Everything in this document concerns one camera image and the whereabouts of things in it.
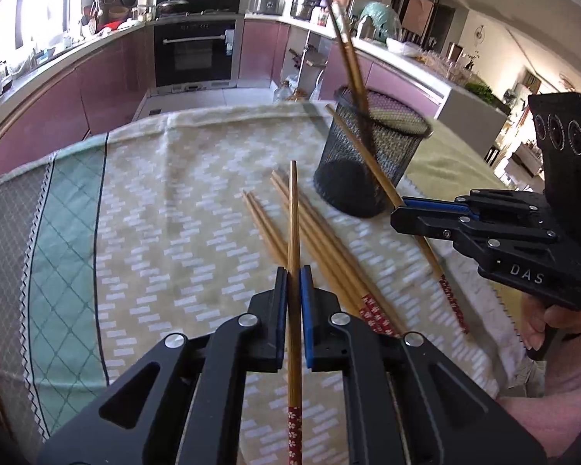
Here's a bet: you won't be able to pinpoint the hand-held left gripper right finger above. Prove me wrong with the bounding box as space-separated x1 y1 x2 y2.
299 265 548 465

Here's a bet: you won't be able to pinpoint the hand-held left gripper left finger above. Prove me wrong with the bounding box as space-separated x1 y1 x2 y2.
36 266 291 465

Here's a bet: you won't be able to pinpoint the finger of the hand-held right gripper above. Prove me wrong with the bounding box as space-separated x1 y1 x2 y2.
390 207 560 257
402 190 548 226

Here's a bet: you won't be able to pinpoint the wooden chopstick with red end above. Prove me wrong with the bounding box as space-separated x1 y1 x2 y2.
282 189 402 337
325 104 469 335
316 0 369 122
242 192 287 267
332 2 373 148
248 191 290 255
274 170 387 333
270 174 369 320
287 160 303 465

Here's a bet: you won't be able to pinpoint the black mesh utensil cup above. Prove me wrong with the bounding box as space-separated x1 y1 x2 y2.
314 84 434 219

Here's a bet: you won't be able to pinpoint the person's right forearm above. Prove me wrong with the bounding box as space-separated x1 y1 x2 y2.
496 382 581 458

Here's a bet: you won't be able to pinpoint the person's right hand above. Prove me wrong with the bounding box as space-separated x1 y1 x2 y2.
519 294 581 388

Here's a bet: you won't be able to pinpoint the bunch of green vegetables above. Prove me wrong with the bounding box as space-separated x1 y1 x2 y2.
466 81 493 103

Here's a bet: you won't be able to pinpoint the beige and green patterned tablecloth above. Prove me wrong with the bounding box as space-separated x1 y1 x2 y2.
0 102 528 465

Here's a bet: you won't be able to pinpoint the metal storage trolley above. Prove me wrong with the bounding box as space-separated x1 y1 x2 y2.
289 43 331 103

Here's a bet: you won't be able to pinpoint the green glass dome cover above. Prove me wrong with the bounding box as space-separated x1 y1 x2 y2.
362 2 402 40

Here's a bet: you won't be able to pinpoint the steel stock pot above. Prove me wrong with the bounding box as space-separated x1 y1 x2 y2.
289 0 316 21

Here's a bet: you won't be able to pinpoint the black built-in oven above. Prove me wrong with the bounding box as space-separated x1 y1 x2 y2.
153 18 239 90

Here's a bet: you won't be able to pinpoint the purple kitchen cabinets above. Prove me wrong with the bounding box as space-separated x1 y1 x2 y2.
0 18 443 168

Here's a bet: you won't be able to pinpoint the dark wok with lid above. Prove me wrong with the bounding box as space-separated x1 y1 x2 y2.
157 0 191 16

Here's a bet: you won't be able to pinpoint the framed wall picture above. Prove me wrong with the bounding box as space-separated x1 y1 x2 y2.
404 0 435 36

